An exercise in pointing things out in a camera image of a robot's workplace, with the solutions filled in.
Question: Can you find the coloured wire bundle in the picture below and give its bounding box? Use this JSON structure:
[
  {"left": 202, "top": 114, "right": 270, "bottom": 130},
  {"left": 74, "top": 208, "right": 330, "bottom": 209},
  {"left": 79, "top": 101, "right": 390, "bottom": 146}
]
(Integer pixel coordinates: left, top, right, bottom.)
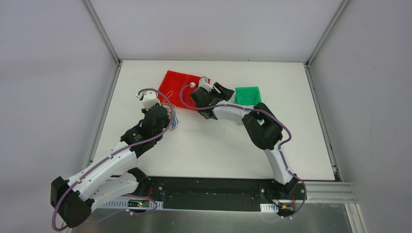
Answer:
[{"left": 161, "top": 91, "right": 182, "bottom": 132}]

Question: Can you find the green plastic bin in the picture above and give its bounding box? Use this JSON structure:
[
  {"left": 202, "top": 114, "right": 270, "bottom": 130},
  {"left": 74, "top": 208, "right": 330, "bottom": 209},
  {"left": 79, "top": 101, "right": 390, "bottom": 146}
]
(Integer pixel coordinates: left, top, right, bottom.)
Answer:
[{"left": 235, "top": 86, "right": 261, "bottom": 106}]

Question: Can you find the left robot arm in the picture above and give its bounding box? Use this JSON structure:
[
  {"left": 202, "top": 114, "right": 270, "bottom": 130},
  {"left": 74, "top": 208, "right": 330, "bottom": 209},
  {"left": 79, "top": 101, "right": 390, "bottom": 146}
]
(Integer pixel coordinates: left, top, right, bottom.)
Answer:
[{"left": 50, "top": 104, "right": 175, "bottom": 232}]

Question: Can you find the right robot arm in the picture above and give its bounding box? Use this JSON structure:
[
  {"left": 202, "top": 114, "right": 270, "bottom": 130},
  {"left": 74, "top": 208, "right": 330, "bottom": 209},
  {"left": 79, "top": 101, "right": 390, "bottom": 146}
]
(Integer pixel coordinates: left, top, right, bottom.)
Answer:
[{"left": 189, "top": 81, "right": 299, "bottom": 199}]

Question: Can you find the red plastic bin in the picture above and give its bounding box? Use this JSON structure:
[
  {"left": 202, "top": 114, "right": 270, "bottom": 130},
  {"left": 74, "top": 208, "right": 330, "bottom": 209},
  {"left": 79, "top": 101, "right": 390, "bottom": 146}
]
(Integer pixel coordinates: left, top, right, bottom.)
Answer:
[{"left": 158, "top": 70, "right": 201, "bottom": 110}]

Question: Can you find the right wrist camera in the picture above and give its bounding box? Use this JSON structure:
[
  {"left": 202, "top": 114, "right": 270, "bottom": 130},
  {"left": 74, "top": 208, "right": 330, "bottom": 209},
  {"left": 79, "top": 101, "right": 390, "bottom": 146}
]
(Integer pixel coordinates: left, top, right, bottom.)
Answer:
[{"left": 189, "top": 76, "right": 213, "bottom": 92}]

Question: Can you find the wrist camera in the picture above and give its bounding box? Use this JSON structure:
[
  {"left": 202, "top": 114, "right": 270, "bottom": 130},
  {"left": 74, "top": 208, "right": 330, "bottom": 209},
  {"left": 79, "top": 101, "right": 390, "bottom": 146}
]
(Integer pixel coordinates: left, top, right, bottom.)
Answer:
[
  {"left": 189, "top": 76, "right": 213, "bottom": 92},
  {"left": 136, "top": 90, "right": 161, "bottom": 110}
]

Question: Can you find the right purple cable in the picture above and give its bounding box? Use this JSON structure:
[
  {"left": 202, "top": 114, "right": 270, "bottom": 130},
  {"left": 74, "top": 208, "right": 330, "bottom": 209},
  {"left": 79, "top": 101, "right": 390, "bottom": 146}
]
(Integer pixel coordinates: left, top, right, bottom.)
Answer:
[{"left": 179, "top": 83, "right": 308, "bottom": 219}]

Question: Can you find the purple cable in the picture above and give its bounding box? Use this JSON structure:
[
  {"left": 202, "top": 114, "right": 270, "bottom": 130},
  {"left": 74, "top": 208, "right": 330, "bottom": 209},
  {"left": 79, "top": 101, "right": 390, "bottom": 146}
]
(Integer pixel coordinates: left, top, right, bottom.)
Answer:
[
  {"left": 51, "top": 87, "right": 176, "bottom": 232},
  {"left": 179, "top": 83, "right": 308, "bottom": 219}
]

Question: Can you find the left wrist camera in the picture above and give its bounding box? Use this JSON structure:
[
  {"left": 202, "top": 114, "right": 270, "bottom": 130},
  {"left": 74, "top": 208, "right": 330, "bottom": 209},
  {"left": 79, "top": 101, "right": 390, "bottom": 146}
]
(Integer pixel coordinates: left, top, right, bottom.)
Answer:
[{"left": 136, "top": 90, "right": 161, "bottom": 110}]

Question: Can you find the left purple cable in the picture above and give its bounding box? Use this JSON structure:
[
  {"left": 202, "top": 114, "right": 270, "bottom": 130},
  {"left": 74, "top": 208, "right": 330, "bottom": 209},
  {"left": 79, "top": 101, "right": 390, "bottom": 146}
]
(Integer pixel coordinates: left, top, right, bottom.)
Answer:
[{"left": 51, "top": 87, "right": 176, "bottom": 232}]

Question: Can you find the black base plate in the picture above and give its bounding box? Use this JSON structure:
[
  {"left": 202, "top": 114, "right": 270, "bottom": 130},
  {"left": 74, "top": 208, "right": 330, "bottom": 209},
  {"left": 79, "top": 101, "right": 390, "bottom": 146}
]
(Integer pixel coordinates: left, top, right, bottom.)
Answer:
[{"left": 132, "top": 176, "right": 305, "bottom": 212}]

